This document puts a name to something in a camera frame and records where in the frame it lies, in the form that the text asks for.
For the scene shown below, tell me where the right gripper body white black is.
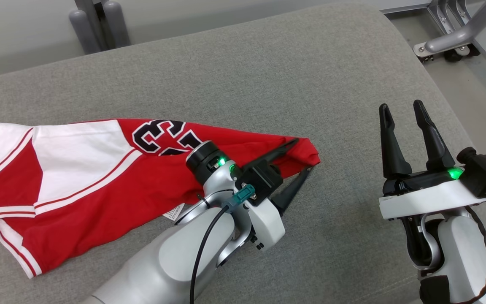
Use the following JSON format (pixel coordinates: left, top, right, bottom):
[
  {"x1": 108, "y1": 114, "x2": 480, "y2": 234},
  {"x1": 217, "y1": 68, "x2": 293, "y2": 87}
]
[{"x1": 379, "y1": 168, "x2": 486, "y2": 220}]

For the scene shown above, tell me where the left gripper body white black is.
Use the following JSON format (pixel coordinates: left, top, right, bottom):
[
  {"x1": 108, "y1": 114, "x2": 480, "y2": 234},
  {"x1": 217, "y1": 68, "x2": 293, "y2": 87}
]
[{"x1": 186, "y1": 141, "x2": 286, "y2": 252}]

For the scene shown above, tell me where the grey metal wheeled stand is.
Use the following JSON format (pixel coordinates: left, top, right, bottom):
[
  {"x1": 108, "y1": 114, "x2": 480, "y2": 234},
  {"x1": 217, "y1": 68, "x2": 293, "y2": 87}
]
[{"x1": 413, "y1": 0, "x2": 486, "y2": 63}]

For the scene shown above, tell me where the grey metal partition post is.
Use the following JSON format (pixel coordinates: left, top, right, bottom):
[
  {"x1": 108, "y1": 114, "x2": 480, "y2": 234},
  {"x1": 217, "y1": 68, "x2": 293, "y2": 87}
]
[{"x1": 69, "y1": 0, "x2": 131, "y2": 55}]

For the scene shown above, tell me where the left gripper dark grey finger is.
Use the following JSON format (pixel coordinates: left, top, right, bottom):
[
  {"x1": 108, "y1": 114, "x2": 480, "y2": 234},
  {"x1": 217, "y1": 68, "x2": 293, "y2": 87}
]
[
  {"x1": 265, "y1": 138, "x2": 300, "y2": 164},
  {"x1": 273, "y1": 166, "x2": 313, "y2": 214}
]

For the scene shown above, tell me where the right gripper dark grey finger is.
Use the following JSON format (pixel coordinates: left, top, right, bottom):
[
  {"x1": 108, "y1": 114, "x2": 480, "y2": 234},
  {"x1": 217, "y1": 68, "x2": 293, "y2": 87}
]
[
  {"x1": 413, "y1": 100, "x2": 456, "y2": 172},
  {"x1": 379, "y1": 103, "x2": 413, "y2": 179}
]

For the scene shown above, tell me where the left camera thin black cable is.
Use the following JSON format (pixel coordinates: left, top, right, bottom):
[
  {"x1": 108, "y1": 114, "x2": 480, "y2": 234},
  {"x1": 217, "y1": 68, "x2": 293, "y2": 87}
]
[{"x1": 189, "y1": 205, "x2": 231, "y2": 304}]

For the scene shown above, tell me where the red white jersey shirt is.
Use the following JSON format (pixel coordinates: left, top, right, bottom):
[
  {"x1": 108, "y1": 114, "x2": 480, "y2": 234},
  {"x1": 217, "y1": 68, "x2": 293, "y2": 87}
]
[{"x1": 0, "y1": 118, "x2": 321, "y2": 280}]

